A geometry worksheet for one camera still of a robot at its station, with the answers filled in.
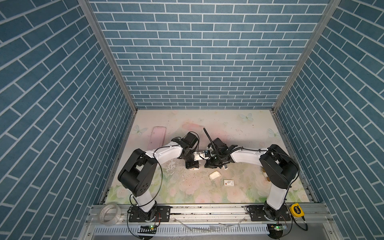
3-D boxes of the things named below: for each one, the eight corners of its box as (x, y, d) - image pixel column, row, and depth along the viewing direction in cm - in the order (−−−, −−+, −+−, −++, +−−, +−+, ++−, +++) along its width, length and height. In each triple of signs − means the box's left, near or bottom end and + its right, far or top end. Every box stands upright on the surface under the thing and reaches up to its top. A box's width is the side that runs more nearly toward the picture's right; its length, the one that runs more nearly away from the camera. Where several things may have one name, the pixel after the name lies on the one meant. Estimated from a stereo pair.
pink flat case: (148, 150, 99) (147, 148, 97) (154, 128, 111) (153, 126, 109) (162, 150, 99) (161, 148, 97) (166, 128, 111) (165, 126, 109)
